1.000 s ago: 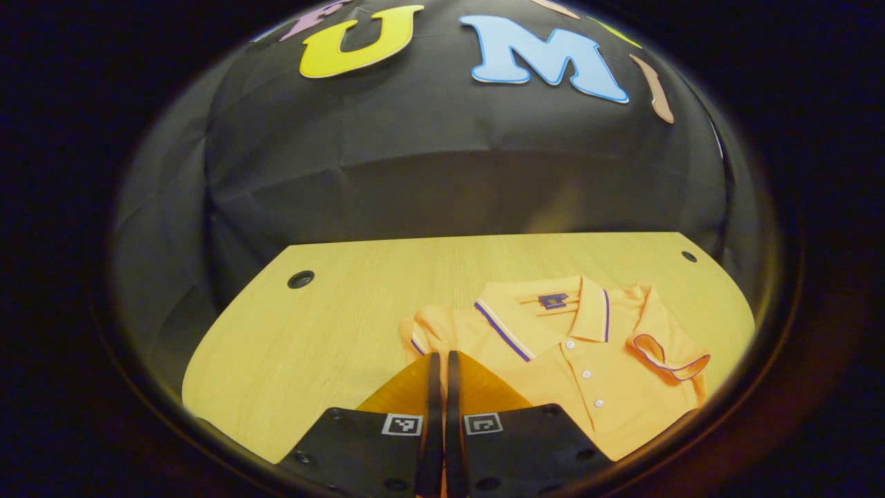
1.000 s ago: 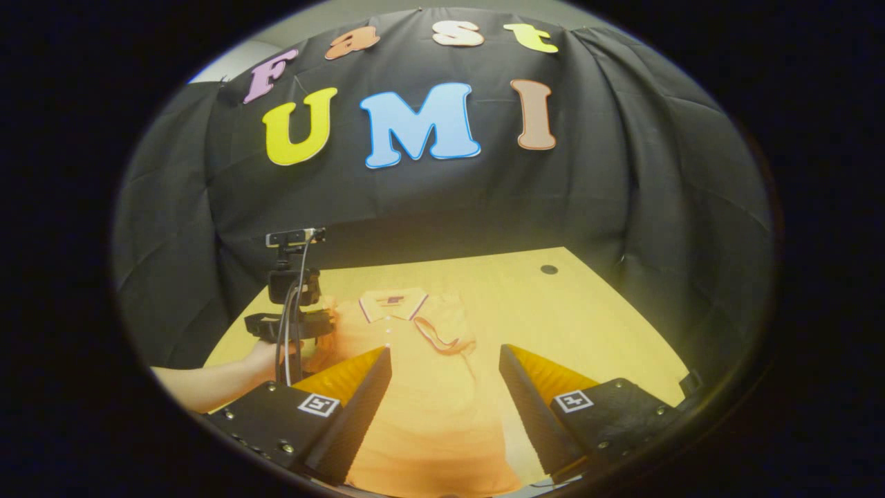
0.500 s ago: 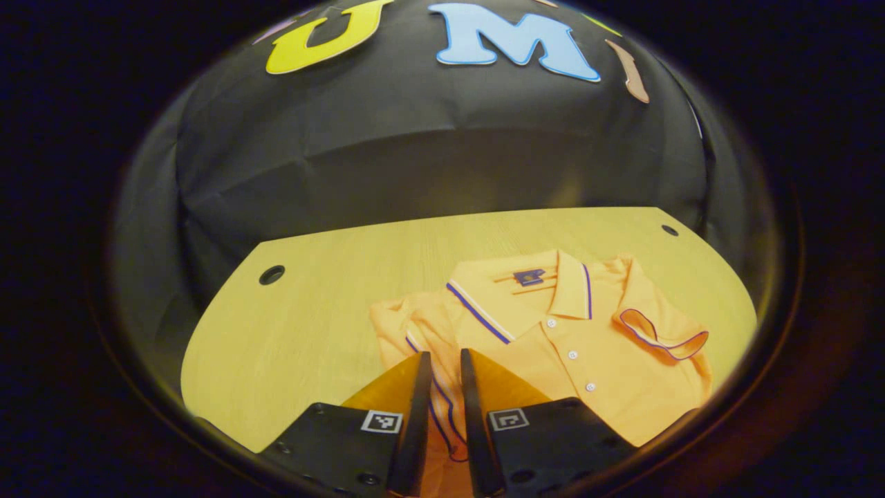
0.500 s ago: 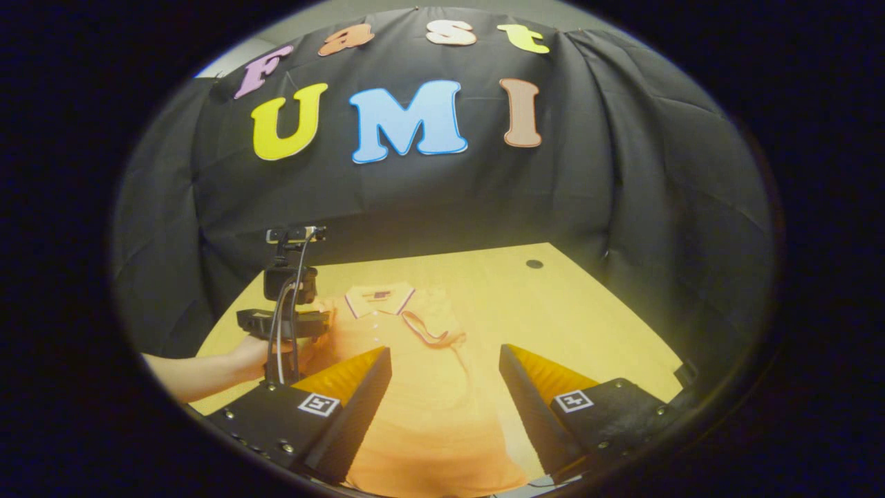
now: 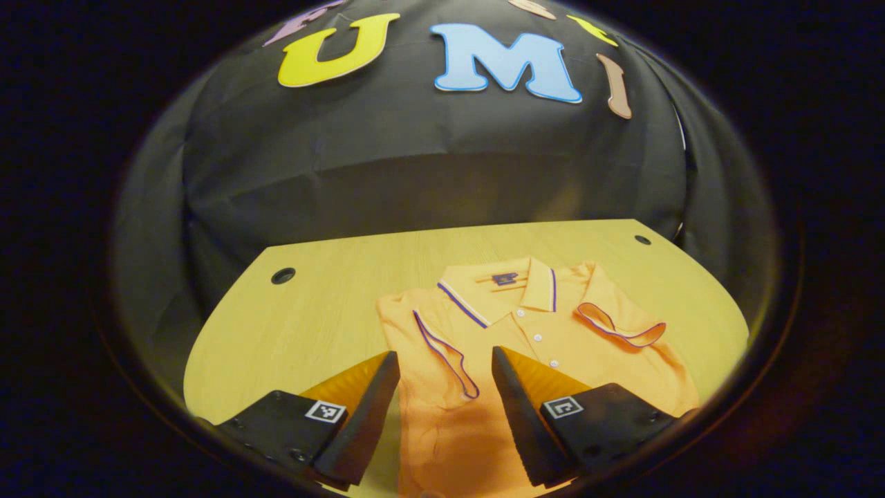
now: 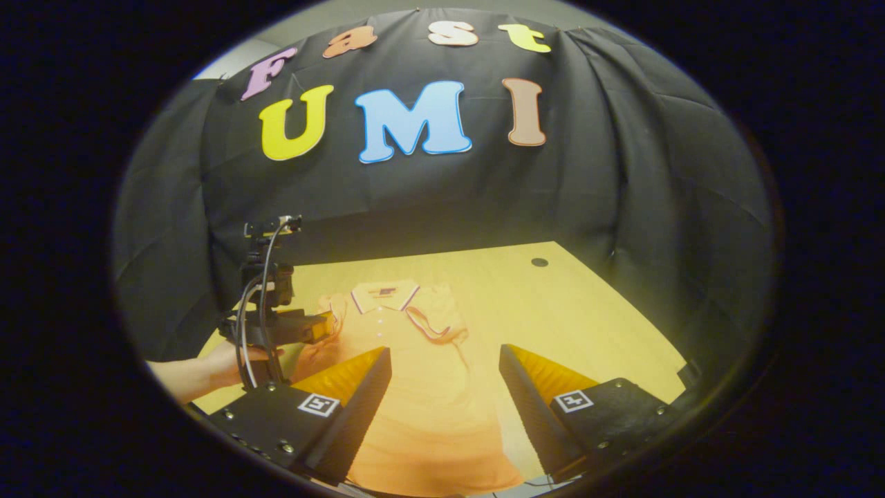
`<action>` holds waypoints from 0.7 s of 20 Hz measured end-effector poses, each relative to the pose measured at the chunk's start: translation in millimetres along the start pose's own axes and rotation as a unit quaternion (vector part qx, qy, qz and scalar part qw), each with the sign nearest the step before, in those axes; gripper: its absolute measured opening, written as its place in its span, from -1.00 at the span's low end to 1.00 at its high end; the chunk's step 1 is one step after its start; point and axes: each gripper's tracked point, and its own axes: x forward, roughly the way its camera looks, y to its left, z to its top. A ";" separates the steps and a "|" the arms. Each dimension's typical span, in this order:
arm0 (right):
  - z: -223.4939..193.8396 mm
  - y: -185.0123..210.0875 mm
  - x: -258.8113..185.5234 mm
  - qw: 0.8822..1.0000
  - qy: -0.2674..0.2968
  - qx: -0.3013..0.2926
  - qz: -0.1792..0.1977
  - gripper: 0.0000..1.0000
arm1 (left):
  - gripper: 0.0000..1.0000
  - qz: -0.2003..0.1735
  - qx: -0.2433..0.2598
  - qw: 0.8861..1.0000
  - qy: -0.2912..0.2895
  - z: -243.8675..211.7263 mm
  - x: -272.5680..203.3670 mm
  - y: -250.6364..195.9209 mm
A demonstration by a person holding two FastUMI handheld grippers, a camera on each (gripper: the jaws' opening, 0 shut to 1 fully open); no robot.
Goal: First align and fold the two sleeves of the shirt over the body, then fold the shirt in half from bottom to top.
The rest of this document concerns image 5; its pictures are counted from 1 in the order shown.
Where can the black backdrop cloth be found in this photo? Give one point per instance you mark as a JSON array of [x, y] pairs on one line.
[[415, 159]]

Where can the orange T-shirt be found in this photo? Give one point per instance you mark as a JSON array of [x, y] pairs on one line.
[[588, 360]]

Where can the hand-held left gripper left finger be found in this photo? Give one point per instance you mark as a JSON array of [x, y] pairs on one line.
[[366, 415]]

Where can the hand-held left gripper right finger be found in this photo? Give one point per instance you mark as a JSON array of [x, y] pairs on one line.
[[517, 415]]

